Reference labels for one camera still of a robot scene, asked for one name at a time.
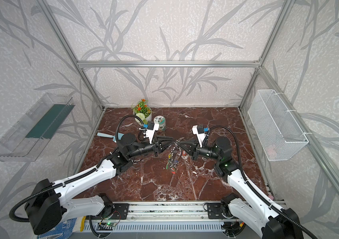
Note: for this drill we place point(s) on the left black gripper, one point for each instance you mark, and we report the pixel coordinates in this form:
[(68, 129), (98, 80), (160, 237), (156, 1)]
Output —
[(154, 146)]

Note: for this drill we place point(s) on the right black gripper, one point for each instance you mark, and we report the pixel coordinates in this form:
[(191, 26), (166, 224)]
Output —
[(194, 149)]

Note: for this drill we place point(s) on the keyring with coloured key tags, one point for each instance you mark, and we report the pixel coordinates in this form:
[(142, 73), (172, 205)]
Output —
[(174, 156)]

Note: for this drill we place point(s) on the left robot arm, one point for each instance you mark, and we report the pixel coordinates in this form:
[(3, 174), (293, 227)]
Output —
[(54, 202)]

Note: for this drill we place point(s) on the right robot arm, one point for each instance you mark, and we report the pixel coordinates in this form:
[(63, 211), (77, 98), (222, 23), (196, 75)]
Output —
[(251, 205)]

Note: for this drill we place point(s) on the round printed tin can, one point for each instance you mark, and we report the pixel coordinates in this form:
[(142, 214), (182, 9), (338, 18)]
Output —
[(161, 121)]

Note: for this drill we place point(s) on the potted artificial flower plant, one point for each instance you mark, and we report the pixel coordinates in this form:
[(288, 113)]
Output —
[(142, 110)]

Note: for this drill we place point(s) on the light blue garden trowel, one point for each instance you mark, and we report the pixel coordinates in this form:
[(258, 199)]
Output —
[(105, 135)]

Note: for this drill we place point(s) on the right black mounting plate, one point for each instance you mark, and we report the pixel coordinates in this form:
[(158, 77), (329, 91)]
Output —
[(214, 211)]

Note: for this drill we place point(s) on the black mounting plate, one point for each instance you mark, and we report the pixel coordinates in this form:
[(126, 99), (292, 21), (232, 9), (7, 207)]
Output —
[(117, 211), (214, 211)]

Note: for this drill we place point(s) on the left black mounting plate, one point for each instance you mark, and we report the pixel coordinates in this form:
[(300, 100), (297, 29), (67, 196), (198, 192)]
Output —
[(117, 211)]

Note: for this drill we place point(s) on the blue dotted work glove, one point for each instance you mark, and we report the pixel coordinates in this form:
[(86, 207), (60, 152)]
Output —
[(62, 231)]

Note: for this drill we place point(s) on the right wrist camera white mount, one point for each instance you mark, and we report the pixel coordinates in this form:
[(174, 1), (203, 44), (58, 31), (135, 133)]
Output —
[(201, 132)]

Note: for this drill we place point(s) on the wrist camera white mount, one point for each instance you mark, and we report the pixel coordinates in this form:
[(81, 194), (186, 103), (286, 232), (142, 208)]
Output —
[(149, 130), (201, 132)]

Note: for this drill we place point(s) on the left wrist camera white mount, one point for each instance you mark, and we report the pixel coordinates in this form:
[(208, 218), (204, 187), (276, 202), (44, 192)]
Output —
[(149, 130)]

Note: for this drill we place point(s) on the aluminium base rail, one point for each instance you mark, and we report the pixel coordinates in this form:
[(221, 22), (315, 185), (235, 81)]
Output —
[(188, 211)]

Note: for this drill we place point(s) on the white wire mesh basket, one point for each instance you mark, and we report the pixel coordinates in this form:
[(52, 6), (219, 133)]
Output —
[(279, 133)]

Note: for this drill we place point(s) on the clear plastic wall shelf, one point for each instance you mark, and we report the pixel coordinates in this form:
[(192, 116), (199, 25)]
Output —
[(25, 141)]

